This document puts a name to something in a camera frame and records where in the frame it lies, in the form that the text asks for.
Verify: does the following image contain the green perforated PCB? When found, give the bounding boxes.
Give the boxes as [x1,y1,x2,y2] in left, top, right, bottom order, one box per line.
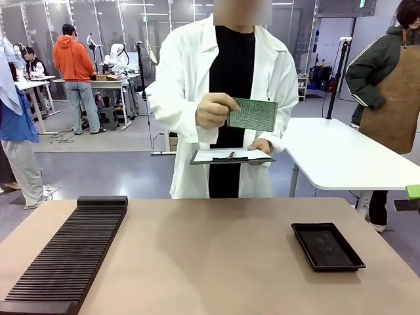
[226,97,280,133]

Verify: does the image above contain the dark grey clipboard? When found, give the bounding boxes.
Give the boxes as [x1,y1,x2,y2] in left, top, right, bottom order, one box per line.
[189,148,277,166]

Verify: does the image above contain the person's left forearm white sleeve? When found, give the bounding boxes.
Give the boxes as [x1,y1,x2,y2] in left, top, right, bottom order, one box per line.
[267,104,300,156]

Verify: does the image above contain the person's right forearm white sleeve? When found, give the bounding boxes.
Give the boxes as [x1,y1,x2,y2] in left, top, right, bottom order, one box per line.
[145,81,201,144]

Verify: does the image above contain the black slotted PCB rack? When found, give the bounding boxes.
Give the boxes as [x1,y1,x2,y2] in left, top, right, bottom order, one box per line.
[0,196,129,315]

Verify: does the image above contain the person's left hand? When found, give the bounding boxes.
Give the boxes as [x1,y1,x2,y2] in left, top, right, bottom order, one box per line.
[247,138,274,156]

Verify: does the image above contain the person's right hand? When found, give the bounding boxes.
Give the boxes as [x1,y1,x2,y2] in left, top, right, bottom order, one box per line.
[195,93,242,131]

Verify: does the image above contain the large white table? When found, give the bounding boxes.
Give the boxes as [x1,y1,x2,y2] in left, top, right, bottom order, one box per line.
[281,117,420,228]

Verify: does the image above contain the black plastic tray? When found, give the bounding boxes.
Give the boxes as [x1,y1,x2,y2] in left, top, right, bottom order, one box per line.
[290,222,367,273]

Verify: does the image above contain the person in brown apron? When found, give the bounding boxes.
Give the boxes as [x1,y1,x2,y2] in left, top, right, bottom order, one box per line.
[345,0,420,234]

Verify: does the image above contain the black tripod stand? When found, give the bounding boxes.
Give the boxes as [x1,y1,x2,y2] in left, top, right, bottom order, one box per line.
[325,37,353,120]

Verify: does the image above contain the black equipment bags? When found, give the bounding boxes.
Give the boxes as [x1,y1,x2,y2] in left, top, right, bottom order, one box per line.
[309,58,337,93]

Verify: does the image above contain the wooden shoe shelf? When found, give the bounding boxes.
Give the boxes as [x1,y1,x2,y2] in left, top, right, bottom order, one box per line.
[297,75,310,102]

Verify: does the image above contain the white paper sheet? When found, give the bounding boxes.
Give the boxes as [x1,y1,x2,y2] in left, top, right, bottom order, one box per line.
[193,148,274,163]

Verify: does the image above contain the person in white lab coat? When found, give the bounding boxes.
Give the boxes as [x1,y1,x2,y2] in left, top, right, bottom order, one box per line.
[144,0,300,200]

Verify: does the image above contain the black step stool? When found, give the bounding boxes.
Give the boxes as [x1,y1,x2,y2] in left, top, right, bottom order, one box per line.
[97,106,119,131]

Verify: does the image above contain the grey workbench desk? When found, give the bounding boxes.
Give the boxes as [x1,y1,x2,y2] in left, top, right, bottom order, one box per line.
[52,73,141,131]

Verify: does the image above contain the cardboard box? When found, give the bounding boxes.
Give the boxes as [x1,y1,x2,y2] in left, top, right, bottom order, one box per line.
[94,73,121,83]

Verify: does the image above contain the person in orange hoodie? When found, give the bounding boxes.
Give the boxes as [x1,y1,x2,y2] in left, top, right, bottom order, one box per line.
[52,23,108,136]

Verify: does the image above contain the small white desk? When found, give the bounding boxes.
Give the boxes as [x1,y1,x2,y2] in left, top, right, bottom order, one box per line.
[14,75,62,136]

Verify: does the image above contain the person in blue shirt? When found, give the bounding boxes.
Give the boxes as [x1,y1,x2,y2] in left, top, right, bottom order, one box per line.
[0,35,54,211]

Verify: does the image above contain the seated person in dark jacket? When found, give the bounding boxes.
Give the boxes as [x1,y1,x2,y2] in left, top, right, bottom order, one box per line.
[19,46,50,79]

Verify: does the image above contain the black floor cables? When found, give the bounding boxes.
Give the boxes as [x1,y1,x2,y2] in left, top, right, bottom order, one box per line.
[48,129,77,145]

